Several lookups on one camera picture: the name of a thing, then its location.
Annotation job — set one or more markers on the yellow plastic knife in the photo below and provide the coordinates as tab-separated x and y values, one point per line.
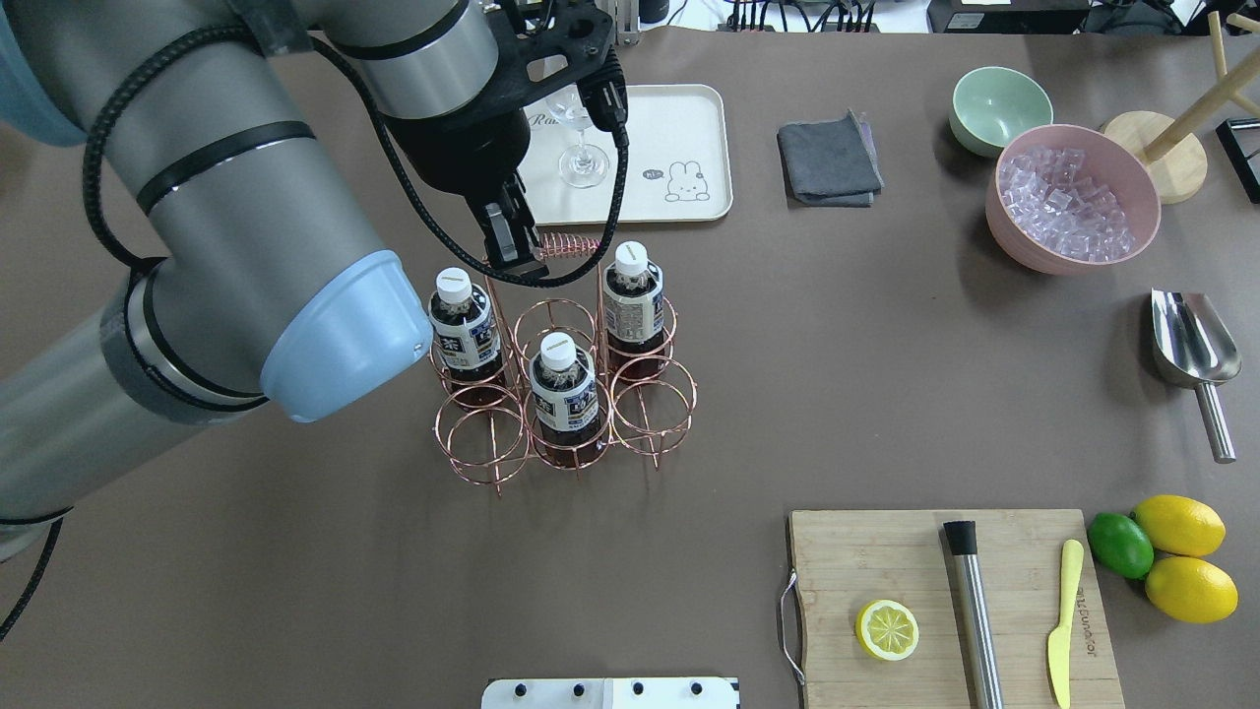
1059	639

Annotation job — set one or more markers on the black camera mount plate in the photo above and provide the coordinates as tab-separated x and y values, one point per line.
575	49

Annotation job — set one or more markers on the tea bottle near tray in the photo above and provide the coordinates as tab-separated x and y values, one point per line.
468	338

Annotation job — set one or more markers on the half lemon slice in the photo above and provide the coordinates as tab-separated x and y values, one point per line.
887	630

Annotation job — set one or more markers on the tea bottle middle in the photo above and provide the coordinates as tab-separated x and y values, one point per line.
566	403

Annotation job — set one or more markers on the clear wine glass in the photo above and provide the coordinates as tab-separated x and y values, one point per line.
582	165

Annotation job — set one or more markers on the pink bowl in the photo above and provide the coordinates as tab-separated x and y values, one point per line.
1105	161

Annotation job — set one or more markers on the yellow lemon upper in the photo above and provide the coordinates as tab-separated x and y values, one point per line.
1180	525

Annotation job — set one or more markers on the green bowl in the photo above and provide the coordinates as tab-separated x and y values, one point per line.
992	105

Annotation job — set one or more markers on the steel muddler black tip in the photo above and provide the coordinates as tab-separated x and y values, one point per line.
961	536

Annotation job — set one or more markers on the steel ice scoop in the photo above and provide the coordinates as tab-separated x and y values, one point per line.
1194	350

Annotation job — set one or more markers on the yellow lemon lower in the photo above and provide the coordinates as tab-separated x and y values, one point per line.
1191	590

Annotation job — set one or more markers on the grey folded cloth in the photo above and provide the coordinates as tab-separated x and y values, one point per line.
831	164

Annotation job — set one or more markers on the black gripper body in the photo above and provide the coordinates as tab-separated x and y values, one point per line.
461	150

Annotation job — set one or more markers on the clear ice cubes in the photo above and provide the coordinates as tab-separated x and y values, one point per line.
1051	197

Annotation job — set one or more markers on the green lime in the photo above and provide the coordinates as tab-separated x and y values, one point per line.
1120	545

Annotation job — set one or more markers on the grey metal bracket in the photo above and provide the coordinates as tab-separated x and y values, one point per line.
626	14

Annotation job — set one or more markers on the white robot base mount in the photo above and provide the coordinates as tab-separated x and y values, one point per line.
612	692

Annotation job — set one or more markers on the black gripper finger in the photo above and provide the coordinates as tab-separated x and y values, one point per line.
510	235

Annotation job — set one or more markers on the yellow lemon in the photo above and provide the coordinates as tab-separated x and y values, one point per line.
1180	525
1191	590

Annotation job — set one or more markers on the black frame object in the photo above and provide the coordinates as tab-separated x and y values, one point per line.
1244	162

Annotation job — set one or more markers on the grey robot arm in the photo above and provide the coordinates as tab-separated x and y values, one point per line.
253	275

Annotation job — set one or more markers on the bamboo cutting board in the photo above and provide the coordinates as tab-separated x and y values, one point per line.
845	559

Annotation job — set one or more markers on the copper wire bottle basket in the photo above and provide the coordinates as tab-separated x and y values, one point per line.
489	446

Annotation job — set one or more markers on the wooden stand with pegs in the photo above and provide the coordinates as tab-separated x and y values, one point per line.
1166	146

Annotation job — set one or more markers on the tea bottle far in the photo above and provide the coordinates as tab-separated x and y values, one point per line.
633	312

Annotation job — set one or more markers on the cream rabbit tray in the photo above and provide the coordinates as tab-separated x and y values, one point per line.
678	170

